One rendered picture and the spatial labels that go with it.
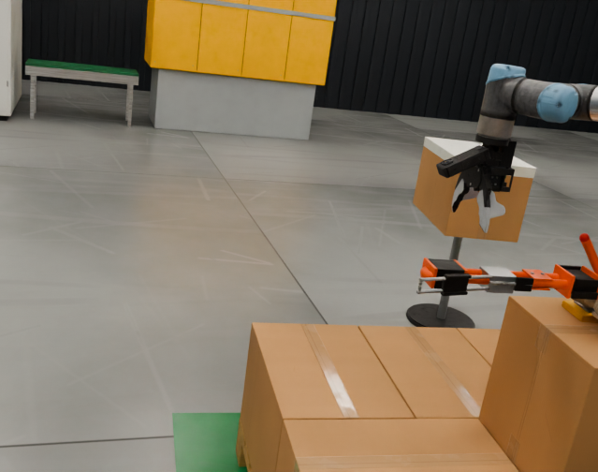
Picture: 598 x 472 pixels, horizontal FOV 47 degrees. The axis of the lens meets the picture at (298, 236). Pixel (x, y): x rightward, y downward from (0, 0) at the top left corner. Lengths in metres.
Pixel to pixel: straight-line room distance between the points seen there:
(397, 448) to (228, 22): 7.16
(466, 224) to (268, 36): 5.56
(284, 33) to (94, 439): 6.72
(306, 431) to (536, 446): 0.60
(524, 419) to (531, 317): 0.27
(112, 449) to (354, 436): 1.09
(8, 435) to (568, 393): 1.96
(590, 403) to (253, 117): 7.49
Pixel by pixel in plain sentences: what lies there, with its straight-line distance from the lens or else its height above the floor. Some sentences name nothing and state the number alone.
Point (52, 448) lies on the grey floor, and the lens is 2.76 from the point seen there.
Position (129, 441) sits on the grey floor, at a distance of 2.78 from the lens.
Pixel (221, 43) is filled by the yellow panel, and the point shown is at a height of 1.10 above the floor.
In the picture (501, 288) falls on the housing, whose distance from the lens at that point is 1.71.
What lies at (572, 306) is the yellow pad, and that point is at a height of 0.96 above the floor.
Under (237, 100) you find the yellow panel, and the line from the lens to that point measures 8.80.
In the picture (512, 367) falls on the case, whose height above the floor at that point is 0.77.
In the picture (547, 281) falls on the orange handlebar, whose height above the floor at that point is 1.08.
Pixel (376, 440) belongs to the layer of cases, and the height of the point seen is 0.54.
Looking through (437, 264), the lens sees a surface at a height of 1.10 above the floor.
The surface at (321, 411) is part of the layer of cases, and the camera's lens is 2.03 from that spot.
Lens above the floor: 1.62
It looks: 18 degrees down
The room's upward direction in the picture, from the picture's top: 8 degrees clockwise
